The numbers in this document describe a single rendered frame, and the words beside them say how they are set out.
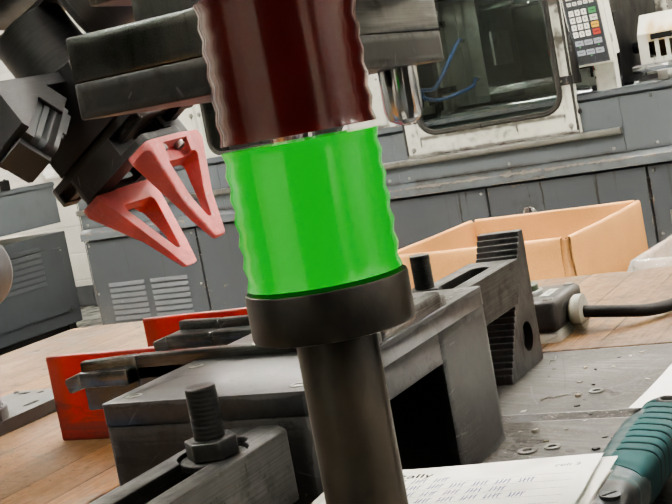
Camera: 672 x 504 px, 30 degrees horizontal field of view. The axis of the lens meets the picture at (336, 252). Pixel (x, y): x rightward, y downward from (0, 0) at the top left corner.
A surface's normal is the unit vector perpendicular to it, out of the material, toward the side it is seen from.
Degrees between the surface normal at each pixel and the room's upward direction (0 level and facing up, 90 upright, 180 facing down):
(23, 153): 122
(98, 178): 93
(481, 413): 90
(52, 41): 70
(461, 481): 2
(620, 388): 0
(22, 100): 59
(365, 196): 76
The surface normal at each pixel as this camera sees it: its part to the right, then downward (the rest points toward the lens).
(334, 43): 0.63, -0.28
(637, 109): -0.50, 0.18
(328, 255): 0.07, -0.15
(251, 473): 0.88, -0.11
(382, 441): 0.64, -0.04
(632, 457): -0.07, -0.98
